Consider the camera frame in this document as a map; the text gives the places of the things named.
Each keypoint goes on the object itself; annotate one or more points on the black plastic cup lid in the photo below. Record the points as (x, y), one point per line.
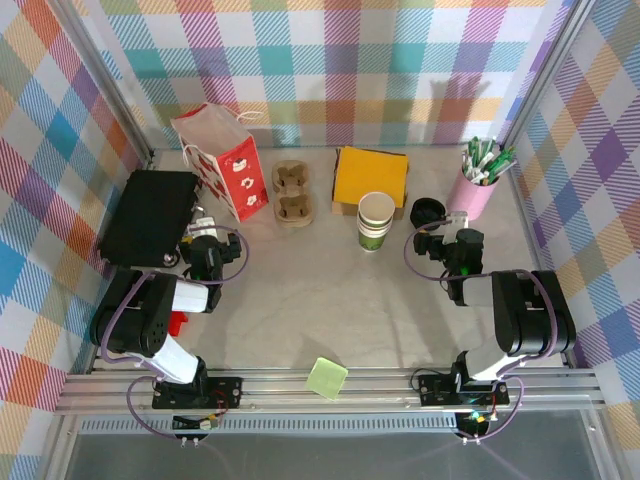
(428, 206)
(421, 221)

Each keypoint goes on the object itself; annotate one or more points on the red white paper gift bag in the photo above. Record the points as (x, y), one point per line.
(235, 172)

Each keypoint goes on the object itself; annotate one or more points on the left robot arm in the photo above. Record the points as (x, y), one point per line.
(160, 300)

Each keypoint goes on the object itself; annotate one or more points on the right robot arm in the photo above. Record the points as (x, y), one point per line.
(520, 320)

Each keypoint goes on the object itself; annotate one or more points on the pink cylinder holder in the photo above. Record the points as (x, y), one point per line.
(470, 197)

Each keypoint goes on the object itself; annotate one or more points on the red plastic block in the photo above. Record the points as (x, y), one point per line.
(177, 324)

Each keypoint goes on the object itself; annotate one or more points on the green white sugar stick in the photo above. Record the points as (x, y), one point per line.
(469, 167)
(501, 161)
(481, 149)

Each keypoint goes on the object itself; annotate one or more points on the brown pulp cup carrier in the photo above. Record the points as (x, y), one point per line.
(294, 192)

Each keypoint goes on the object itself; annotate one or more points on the brown cardboard napkin box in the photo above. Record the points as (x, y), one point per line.
(345, 209)

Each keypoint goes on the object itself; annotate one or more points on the light green square pad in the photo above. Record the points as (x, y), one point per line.
(327, 378)

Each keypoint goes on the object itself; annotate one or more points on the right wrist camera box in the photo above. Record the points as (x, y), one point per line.
(456, 225)

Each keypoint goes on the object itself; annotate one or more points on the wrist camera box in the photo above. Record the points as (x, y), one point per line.
(456, 225)
(204, 227)

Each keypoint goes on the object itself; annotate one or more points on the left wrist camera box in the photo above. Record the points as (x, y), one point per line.
(204, 227)

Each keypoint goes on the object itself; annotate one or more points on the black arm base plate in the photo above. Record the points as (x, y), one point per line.
(435, 390)
(225, 390)

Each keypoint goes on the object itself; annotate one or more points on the aluminium frame rail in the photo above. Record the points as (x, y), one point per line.
(300, 392)

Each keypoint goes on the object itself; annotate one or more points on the aluminium frame post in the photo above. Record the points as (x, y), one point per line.
(547, 65)
(100, 80)

